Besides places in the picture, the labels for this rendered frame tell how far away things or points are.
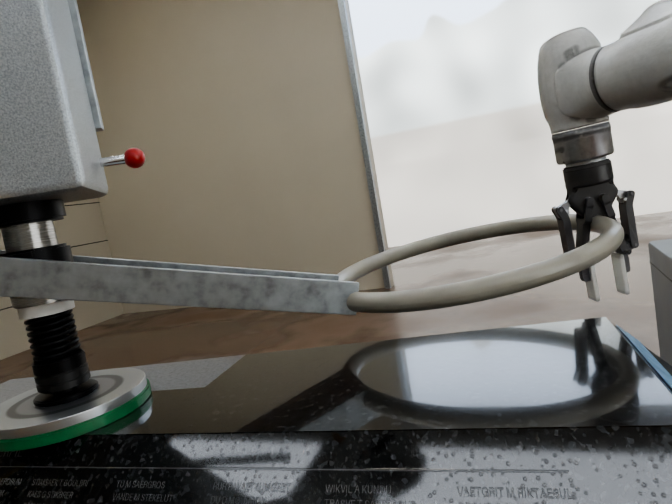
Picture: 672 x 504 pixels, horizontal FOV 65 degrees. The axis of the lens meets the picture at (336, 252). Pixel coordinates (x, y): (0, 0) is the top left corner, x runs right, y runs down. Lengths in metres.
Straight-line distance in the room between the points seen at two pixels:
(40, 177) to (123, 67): 6.58
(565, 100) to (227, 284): 0.59
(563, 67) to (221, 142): 5.66
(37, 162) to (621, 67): 0.77
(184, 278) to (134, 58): 6.49
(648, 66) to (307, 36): 5.33
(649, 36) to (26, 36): 0.78
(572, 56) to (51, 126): 0.75
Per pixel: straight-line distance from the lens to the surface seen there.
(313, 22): 6.04
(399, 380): 0.69
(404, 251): 1.12
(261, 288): 0.77
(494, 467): 0.54
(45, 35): 0.76
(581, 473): 0.54
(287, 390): 0.72
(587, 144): 0.95
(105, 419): 0.78
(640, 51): 0.87
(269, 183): 6.11
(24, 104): 0.74
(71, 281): 0.77
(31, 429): 0.78
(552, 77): 0.96
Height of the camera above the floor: 1.08
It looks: 6 degrees down
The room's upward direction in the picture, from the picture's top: 10 degrees counter-clockwise
